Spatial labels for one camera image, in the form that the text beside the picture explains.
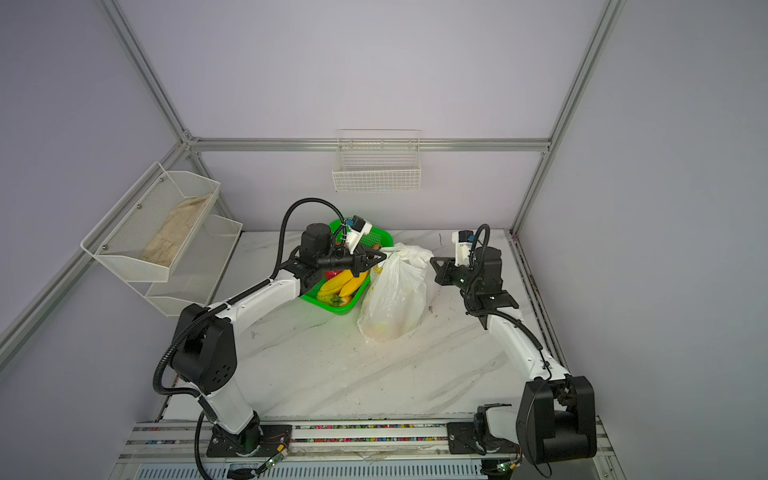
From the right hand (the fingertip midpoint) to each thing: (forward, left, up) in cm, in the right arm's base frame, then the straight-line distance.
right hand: (431, 259), depth 81 cm
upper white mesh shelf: (+1, +75, +9) cm, 76 cm away
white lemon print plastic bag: (-7, +9, -4) cm, 12 cm away
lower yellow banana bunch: (0, +27, -13) cm, 30 cm away
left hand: (0, +13, +2) cm, 13 cm away
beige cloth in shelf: (-2, +70, +7) cm, 70 cm away
